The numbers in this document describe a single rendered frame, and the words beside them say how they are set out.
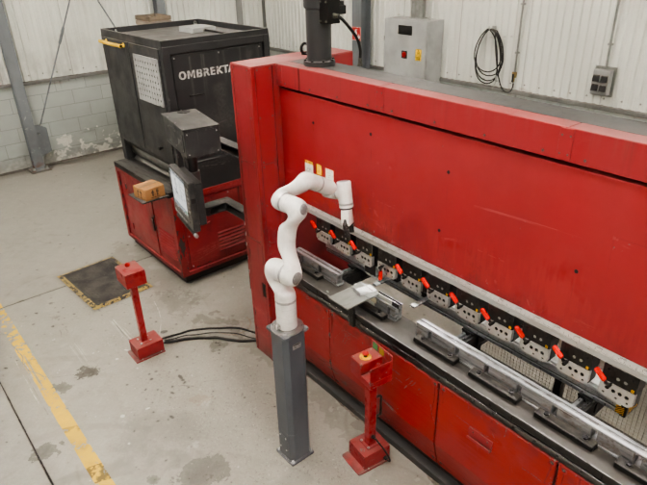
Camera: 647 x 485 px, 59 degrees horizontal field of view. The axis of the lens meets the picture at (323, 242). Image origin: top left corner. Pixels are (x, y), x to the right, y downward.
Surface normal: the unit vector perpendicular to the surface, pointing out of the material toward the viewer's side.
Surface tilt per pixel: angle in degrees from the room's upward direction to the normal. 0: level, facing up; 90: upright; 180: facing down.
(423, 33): 90
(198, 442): 0
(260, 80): 90
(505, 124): 90
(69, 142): 90
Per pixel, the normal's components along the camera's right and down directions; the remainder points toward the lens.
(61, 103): 0.65, 0.33
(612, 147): -0.78, 0.30
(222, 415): -0.03, -0.89
